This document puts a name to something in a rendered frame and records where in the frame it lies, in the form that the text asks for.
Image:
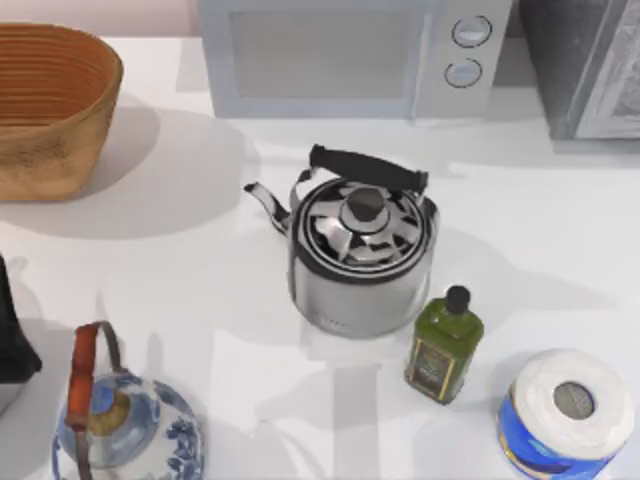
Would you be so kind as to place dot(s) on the green bottle with black cap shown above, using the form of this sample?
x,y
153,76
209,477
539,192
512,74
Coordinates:
x,y
442,350

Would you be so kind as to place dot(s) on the pale microwave oven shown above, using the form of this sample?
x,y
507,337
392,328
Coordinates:
x,y
320,55

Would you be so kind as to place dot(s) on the microwave knob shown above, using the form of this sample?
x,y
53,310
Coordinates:
x,y
463,74
471,30

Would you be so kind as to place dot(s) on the blue and white teapot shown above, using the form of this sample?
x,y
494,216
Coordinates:
x,y
125,425

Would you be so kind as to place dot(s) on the brown woven basket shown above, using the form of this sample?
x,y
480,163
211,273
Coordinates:
x,y
45,150

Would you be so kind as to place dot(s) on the white paper roll blue wrapper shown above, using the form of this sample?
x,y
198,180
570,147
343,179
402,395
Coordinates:
x,y
565,415

